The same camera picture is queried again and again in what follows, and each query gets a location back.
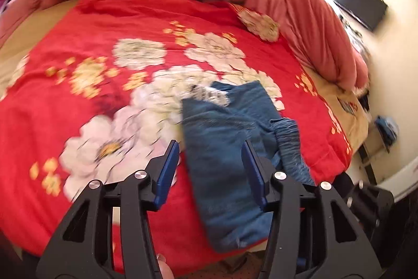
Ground blue denim pants lace hem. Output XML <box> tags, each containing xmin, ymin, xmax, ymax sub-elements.
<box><xmin>181</xmin><ymin>81</ymin><xmax>314</xmax><ymax>253</ymax></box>

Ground black wall television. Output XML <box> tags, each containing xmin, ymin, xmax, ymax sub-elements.
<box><xmin>333</xmin><ymin>0</ymin><xmax>387</xmax><ymax>32</ymax></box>

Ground red floral blanket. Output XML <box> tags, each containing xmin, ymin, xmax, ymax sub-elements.
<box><xmin>1</xmin><ymin>0</ymin><xmax>352</xmax><ymax>256</ymax></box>

